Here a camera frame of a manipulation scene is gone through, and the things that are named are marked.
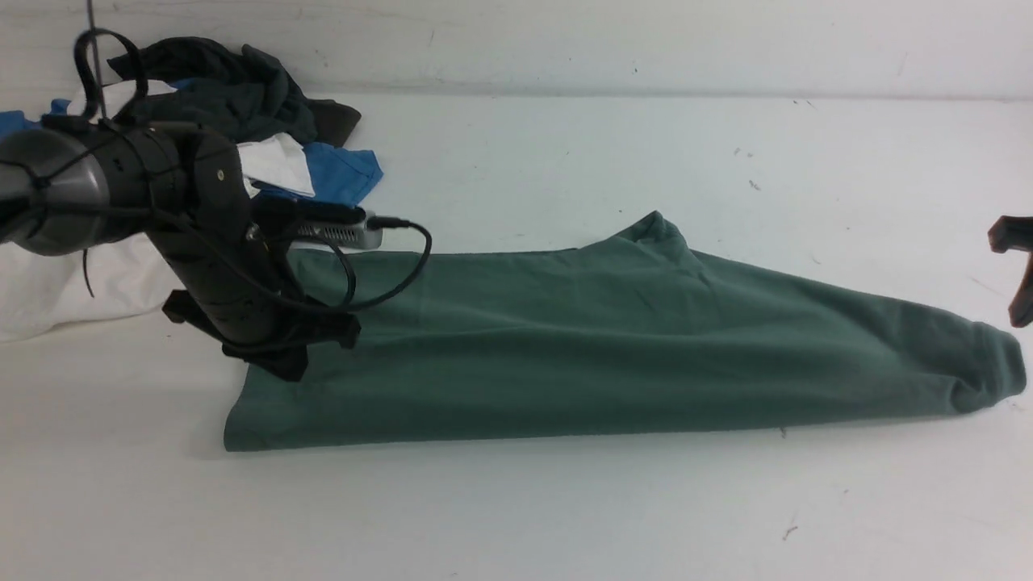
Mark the green long sleeve shirt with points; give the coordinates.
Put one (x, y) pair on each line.
(636, 333)

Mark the dark grey shirt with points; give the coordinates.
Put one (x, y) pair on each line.
(247, 96)

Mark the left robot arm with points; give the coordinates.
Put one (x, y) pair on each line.
(70, 186)

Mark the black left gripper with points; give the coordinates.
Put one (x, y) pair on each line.
(181, 184)

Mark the blue shirt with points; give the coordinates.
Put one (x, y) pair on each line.
(343, 173)

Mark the white shirt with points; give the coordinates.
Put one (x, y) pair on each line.
(128, 277)

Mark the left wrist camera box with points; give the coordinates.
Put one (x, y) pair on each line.
(331, 226)

